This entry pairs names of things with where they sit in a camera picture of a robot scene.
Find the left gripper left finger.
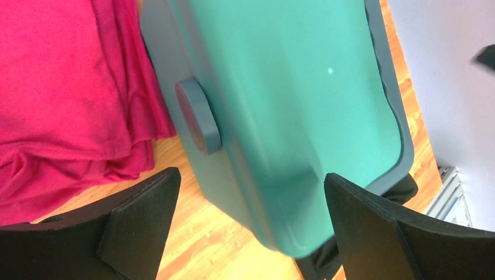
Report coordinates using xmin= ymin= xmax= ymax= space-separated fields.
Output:
xmin=1 ymin=167 xmax=181 ymax=279

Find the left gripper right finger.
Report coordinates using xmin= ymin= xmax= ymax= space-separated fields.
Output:
xmin=324 ymin=173 xmax=494 ymax=279

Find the pink folded cloth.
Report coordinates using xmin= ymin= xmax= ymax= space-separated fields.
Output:
xmin=1 ymin=1 xmax=176 ymax=225

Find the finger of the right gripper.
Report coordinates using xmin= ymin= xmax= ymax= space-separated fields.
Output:
xmin=472 ymin=44 xmax=495 ymax=71

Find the teal medicine box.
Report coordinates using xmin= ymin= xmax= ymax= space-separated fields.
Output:
xmin=140 ymin=1 xmax=414 ymax=258

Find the black cloth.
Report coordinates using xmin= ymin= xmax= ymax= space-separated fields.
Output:
xmin=295 ymin=174 xmax=419 ymax=280

